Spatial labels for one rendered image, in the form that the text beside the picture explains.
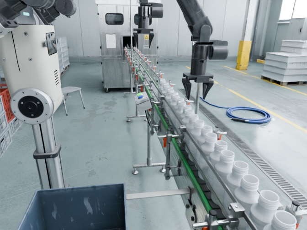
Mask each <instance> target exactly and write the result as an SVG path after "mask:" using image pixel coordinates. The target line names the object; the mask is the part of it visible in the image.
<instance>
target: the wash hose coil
mask: <svg viewBox="0 0 307 230"><path fill-rule="evenodd" d="M200 98H201V99H202V100H203V101H204V102H206V103H208V104H210V103H209V102H207V101H205V100H204V99H203V98H202V97H201V96H200ZM210 105H213V104H210ZM213 106H216V107H219V108H227V109H228V110H227V111H226V114H227V116H229V117H230V118H231V120H234V121H241V122H246V123H255V124H259V123H266V122H269V121H271V119H272V117H271V115H270V114H269V113H267V112H266V111H263V110H260V109H257V108H252V107H245V106H236V107H221V106H217V105H213ZM234 110H253V111H257V112H260V113H262V114H263V115H265V117H264V118H261V119H245V118H240V117H237V116H234V115H233V114H232V111H234ZM229 112H230V113H229ZM267 117H268V118H267Z"/></svg>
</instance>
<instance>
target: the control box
mask: <svg viewBox="0 0 307 230"><path fill-rule="evenodd" d="M141 95H142V96H143V97H142V98H138V97H139V96H141ZM141 95H139V96H138V95H134V99H135V103H136V105H137V108H138V111H139V112H143V111H145V114H146V118H147V121H148V117H149V118H150V119H151V116H150V114H149V113H148V109H151V108H152V106H151V103H150V101H149V98H148V96H147V94H146V92H145V91H144V92H142V94H141ZM147 116H148V117H147ZM148 123H149V121H148ZM153 123H154V124H155V125H158V123H157V124H156V122H155V121H153ZM149 126H150V123H149ZM156 127H157V131H159V126H156Z"/></svg>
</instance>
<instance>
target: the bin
mask: <svg viewBox="0 0 307 230"><path fill-rule="evenodd" d="M181 194H187V196H188V198H189V200H190V197H191V190H190V188H189V186H187V188H186V189H176V190H166V191H157V192H147V193H133V194H126V185H125V182H124V183H109V184H98V185H87V186H77V187H66V188H51V189H40V190H36V191H35V193H34V195H33V198H32V199H31V201H30V203H29V205H28V207H27V209H26V211H25V213H24V216H23V218H22V220H21V222H20V224H19V226H18V228H17V230H128V221H127V200H130V199H143V198H152V197H162V196H171V195H181Z"/></svg>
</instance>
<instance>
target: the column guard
mask: <svg viewBox="0 0 307 230"><path fill-rule="evenodd" d="M251 42H252V41H241V40H239V47H238V56H237V66H236V69H237V70H247V68H248V62H249V53H250V48H251Z"/></svg>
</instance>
